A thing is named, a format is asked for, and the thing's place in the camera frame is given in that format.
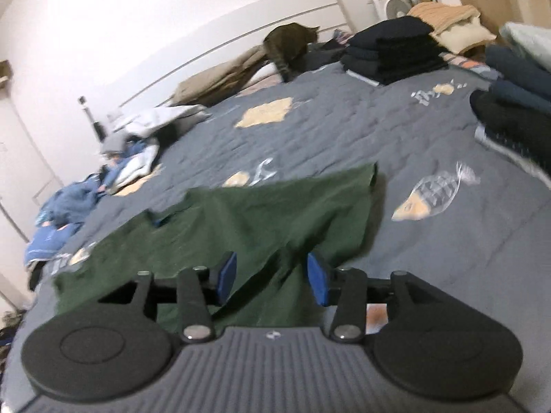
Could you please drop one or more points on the blue white crumpled bedding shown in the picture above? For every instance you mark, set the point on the blue white crumpled bedding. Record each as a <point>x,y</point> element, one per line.
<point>133,167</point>

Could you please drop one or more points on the stack of dark folded clothes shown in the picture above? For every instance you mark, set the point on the stack of dark folded clothes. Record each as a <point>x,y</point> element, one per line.
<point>516,94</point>

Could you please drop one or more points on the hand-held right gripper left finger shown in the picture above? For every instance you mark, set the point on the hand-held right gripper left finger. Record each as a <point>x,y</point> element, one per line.
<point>226,277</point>

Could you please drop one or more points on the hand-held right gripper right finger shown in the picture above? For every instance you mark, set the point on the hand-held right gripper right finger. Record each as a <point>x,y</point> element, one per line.
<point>317,277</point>

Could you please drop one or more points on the tabby cat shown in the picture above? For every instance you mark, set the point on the tabby cat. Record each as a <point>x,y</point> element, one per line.
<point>288,45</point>

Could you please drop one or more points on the white headboard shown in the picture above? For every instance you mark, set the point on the white headboard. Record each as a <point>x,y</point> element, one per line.
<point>241,26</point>

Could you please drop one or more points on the light grey crumpled garment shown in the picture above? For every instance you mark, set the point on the light grey crumpled garment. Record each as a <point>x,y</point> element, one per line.
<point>159,118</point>

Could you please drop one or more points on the dark green shirt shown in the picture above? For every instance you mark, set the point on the dark green shirt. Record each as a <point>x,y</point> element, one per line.
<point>258,219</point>

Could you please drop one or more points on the khaki clothes pile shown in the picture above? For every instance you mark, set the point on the khaki clothes pile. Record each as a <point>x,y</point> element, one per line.
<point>215,79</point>

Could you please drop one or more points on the orange and cream folded blankets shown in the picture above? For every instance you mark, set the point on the orange and cream folded blankets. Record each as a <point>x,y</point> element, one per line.
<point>447,17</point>

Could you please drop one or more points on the stack of black folded clothes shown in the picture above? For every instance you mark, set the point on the stack of black folded clothes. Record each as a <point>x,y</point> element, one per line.
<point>391,51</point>

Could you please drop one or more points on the white wardrobe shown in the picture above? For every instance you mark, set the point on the white wardrobe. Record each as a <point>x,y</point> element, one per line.
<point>17,172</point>

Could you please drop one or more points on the pile of blue and white clothes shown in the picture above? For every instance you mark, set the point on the pile of blue and white clothes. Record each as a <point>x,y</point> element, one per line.
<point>60,211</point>

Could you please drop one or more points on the grey printed quilt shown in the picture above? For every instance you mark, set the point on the grey printed quilt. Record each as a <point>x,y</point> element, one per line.
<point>344,129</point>

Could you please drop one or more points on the white fan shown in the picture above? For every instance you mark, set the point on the white fan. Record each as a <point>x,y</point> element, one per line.
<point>391,6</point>

